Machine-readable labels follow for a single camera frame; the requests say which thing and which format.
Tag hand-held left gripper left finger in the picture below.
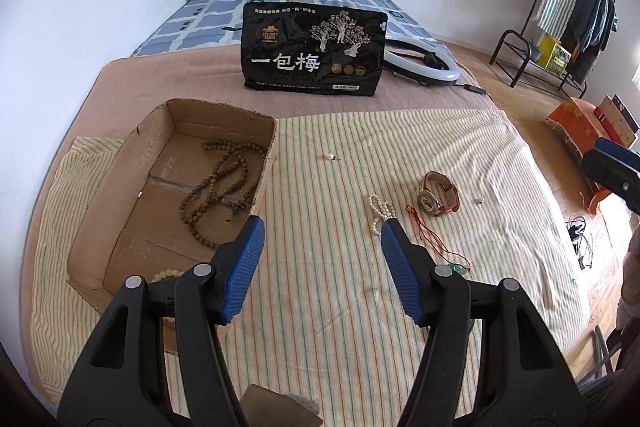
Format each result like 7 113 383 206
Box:
57 216 266 427

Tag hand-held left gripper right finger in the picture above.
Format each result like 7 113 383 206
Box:
381 218 586 427

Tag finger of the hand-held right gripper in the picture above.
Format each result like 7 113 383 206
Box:
596 137 640 164
581 149 640 214

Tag red string jade pendant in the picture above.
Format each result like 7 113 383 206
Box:
405 205 473 278

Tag pearl bracelet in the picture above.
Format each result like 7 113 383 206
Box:
368 193 396 237

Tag cardboard box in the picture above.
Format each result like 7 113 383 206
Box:
65 98 277 355

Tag red and white boxes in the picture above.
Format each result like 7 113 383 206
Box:
595 94 640 148

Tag orange box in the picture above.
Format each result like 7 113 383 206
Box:
545 97 613 215

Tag yellow boxes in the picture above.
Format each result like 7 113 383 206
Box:
535 34 573 75

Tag hanging dark clothes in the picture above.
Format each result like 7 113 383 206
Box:
560 0 618 82

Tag black metal clothes rack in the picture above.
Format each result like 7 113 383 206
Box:
490 0 618 100

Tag brown blanket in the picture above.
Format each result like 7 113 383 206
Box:
20 39 506 258

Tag black snack bag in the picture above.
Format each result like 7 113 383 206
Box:
241 1 388 98

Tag blue checkered bedsheet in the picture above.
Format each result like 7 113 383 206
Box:
131 0 441 58

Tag cables on floor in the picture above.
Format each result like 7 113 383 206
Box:
565 217 596 270

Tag brown wooden bead necklace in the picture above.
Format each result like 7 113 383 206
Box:
180 139 268 250

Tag black ring light cable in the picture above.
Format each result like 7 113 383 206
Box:
452 82 493 100

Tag white ring light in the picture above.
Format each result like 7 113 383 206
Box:
382 38 473 88

